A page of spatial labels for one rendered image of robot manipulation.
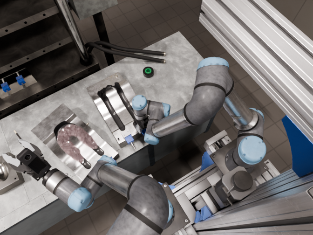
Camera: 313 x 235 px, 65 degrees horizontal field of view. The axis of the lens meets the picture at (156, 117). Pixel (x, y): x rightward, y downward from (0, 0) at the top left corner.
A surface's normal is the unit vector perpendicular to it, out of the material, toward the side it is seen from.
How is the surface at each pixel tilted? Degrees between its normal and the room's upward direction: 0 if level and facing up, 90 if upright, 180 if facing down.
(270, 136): 0
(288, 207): 90
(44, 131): 0
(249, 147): 8
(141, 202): 22
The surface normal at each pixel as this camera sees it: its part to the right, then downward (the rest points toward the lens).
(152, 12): -0.02, -0.43
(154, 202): 0.33, -0.64
